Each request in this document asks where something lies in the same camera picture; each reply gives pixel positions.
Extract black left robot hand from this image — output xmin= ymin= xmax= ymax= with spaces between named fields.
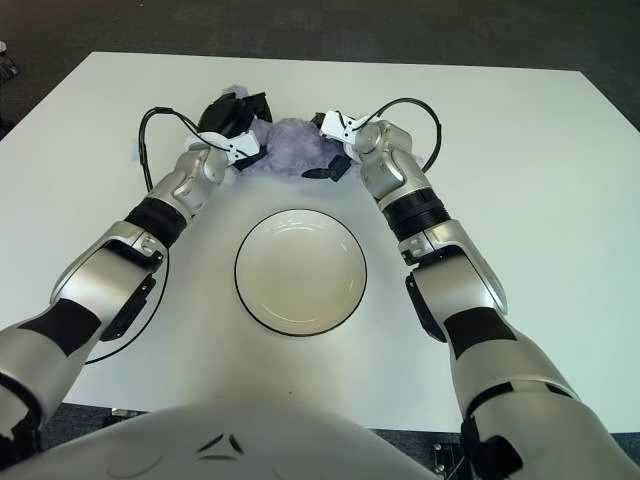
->
xmin=184 ymin=89 xmax=274 ymax=174

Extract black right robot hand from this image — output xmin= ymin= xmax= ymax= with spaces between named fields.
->
xmin=302 ymin=110 xmax=374 ymax=182

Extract purple plush doll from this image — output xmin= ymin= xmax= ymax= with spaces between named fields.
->
xmin=184 ymin=84 xmax=361 ymax=181

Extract white plate with black rim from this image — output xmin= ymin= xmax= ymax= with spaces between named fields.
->
xmin=234 ymin=209 xmax=369 ymax=339

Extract grey robot torso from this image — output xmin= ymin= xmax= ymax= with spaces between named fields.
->
xmin=0 ymin=402 xmax=441 ymax=480

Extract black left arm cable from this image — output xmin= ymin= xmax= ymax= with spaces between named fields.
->
xmin=82 ymin=106 xmax=236 ymax=365

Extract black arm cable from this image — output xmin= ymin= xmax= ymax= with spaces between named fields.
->
xmin=349 ymin=96 xmax=444 ymax=171
xmin=82 ymin=106 xmax=236 ymax=365

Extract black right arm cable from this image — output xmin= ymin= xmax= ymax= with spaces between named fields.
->
xmin=349 ymin=96 xmax=444 ymax=171

